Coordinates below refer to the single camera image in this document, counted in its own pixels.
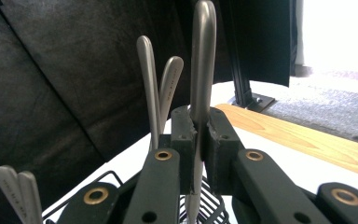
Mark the silver table knife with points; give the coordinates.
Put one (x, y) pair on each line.
(203, 62)

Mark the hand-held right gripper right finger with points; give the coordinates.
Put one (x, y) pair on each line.
(254, 186)

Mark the black metal stand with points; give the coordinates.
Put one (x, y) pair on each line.
(245, 93)

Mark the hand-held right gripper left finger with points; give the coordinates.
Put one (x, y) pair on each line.
(164, 186)

